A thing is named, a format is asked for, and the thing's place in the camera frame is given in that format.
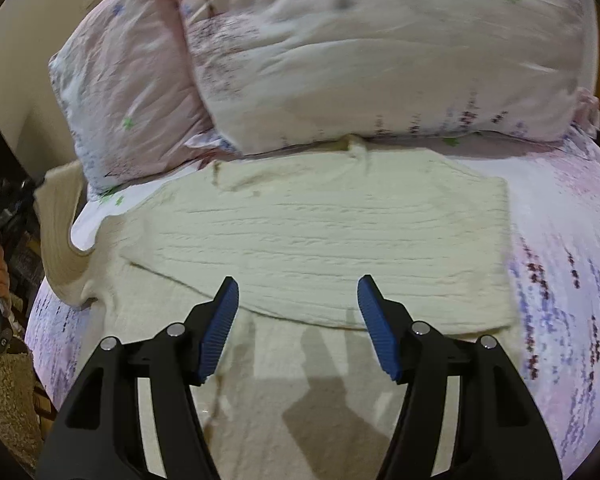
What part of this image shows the floral pink pillow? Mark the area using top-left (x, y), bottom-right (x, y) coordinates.
top-left (48, 0), bottom-right (237, 194)
top-left (181, 0), bottom-right (596, 154)

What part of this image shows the left floral pink pillow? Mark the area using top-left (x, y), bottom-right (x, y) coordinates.
top-left (48, 0), bottom-right (237, 194)

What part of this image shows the floral pink bed sheet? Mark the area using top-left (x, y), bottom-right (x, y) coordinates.
top-left (26, 131), bottom-right (600, 474)

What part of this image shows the cream cable knit sweater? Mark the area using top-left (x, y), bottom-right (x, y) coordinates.
top-left (36, 142), bottom-right (518, 479)

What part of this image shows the right floral pink pillow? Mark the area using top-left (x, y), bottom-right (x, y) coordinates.
top-left (181, 0), bottom-right (596, 154)

